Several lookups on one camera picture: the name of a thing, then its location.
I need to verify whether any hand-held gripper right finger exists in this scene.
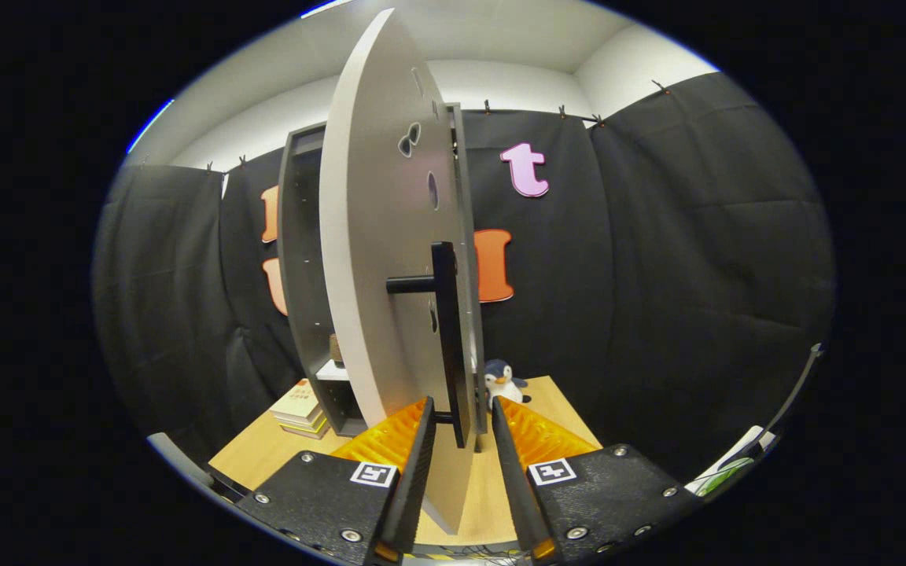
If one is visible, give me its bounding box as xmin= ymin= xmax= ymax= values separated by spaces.
xmin=491 ymin=395 xmax=703 ymax=562

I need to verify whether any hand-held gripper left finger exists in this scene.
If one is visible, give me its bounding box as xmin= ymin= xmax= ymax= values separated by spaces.
xmin=235 ymin=395 xmax=437 ymax=564

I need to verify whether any black door handle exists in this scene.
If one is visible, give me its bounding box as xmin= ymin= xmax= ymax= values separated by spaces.
xmin=386 ymin=241 xmax=476 ymax=449

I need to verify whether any white shoe cabinet door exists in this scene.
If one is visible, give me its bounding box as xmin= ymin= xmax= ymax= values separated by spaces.
xmin=319 ymin=8 xmax=489 ymax=535

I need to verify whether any dark grey shoe cabinet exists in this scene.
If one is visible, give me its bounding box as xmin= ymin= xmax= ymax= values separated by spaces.
xmin=278 ymin=102 xmax=490 ymax=439

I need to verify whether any penguin plush toy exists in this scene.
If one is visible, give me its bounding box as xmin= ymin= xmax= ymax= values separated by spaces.
xmin=484 ymin=359 xmax=530 ymax=406

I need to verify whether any orange and white book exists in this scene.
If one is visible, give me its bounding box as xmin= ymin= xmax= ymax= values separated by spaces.
xmin=270 ymin=379 xmax=322 ymax=421

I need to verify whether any black backdrop cloth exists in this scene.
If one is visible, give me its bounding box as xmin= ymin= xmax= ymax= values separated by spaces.
xmin=93 ymin=71 xmax=838 ymax=480

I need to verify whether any narrow ceiling light strip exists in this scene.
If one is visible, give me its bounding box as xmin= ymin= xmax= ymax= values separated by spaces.
xmin=126 ymin=98 xmax=175 ymax=155

